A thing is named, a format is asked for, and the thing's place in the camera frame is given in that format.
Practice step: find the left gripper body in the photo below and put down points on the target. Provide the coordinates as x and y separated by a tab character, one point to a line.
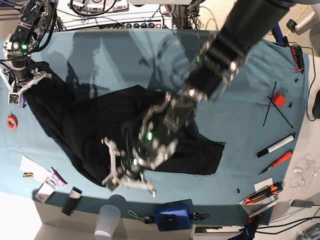
120	175

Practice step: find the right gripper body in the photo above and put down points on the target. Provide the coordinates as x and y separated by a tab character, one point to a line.
16	88

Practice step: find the black t-shirt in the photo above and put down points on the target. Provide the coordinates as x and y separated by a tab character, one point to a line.
78	124

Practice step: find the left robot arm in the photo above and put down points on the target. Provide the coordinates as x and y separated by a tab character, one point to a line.
218	62

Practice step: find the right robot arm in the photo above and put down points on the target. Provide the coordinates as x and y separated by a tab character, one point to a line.
37	19

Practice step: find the purple tape roll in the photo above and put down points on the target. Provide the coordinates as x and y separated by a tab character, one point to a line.
22	103

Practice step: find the orange tape roll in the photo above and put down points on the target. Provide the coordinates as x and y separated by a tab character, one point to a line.
12	121

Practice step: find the translucent plastic cup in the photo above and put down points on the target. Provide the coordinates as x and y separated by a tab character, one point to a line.
108	219

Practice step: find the small black remote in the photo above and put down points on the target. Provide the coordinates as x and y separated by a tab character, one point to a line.
71	201

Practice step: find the pink packaged item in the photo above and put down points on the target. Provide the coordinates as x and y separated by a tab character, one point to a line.
58	178

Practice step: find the white card package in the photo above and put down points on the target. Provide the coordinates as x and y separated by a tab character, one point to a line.
46	189

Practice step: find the white paper sheet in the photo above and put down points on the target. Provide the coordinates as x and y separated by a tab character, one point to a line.
29	166

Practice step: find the blue box with knob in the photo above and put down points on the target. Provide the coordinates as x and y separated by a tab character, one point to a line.
172	218

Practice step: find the small brass battery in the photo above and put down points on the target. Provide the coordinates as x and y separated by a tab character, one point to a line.
28	175

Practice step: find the orange utility knife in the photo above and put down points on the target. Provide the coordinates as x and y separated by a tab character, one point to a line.
267	192

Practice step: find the teal table cloth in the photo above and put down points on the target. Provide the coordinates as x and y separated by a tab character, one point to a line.
96	62

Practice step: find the black and white marker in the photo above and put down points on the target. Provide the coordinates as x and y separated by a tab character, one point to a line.
280	143

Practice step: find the red cube block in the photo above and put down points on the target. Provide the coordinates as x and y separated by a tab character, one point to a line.
278	99

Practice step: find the long black stick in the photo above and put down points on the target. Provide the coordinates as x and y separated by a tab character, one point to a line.
269	105

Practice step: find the orange black clamp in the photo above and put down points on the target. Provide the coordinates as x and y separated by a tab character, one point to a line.
297	55

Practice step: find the orange handled screwdriver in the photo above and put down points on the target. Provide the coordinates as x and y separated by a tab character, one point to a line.
286	156

